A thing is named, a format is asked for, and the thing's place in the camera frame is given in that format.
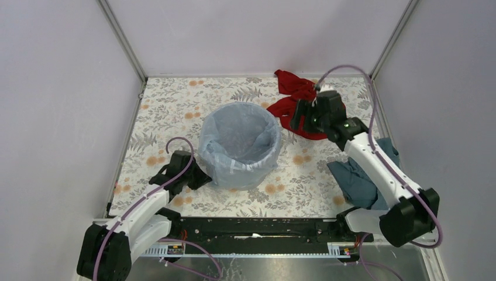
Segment right aluminium frame post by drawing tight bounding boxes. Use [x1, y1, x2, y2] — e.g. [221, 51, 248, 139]
[369, 0, 421, 80]

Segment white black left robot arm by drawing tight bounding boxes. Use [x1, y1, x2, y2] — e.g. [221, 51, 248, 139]
[76, 150, 212, 280]

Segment light blue plastic trash bag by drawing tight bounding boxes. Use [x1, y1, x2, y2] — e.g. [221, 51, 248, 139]
[198, 102, 282, 190]

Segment aluminium frame post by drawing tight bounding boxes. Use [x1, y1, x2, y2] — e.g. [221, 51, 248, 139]
[96, 0, 147, 85]
[369, 0, 421, 80]

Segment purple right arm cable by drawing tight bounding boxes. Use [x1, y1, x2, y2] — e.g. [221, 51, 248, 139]
[315, 64, 444, 281]

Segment left aluminium frame post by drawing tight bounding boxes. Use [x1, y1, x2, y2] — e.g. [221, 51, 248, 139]
[96, 0, 147, 85]

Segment red cloth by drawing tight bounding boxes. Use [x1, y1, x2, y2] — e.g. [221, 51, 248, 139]
[267, 70, 353, 143]

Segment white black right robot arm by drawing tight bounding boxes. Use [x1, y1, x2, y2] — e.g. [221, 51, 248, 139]
[290, 89, 444, 248]

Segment white slotted cable duct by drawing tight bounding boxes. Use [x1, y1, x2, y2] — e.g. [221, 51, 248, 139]
[141, 241, 358, 259]

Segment teal blue cloth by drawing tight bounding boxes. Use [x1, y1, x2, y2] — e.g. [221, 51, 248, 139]
[327, 135, 400, 210]

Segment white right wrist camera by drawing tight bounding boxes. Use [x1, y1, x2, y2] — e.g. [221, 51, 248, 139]
[312, 83, 338, 107]

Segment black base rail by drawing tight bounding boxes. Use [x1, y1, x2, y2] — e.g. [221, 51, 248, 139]
[167, 217, 374, 249]

